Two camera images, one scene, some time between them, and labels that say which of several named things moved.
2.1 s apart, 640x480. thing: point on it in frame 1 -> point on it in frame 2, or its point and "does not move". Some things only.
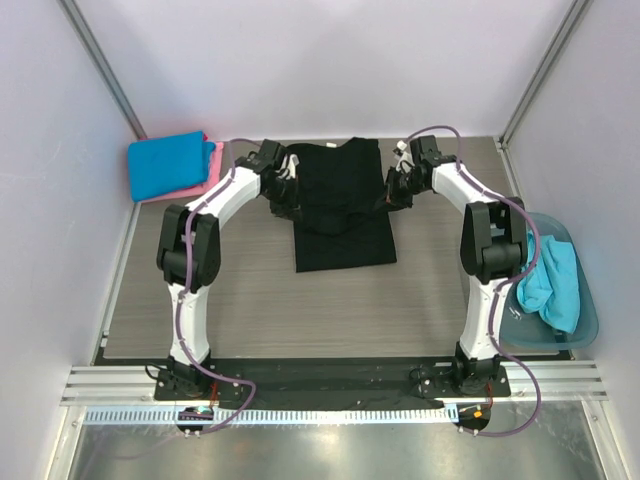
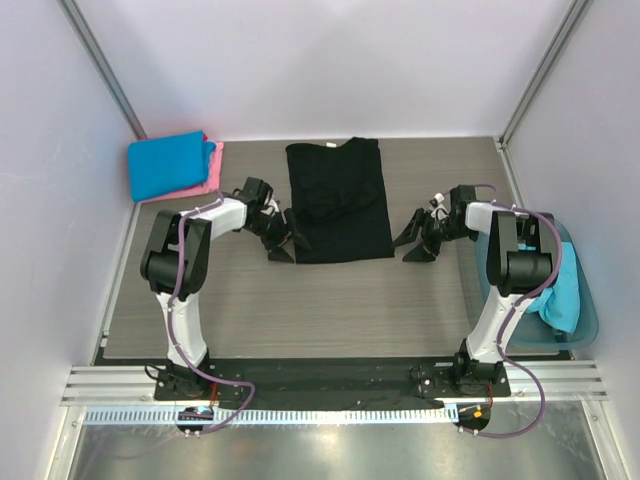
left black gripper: (291, 208) -> (284, 230)
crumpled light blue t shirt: (552, 286) does not move
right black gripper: (396, 188) -> (426, 235)
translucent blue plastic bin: (523, 330) does not move
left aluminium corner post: (89, 44) does not move
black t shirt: (340, 224) does not move
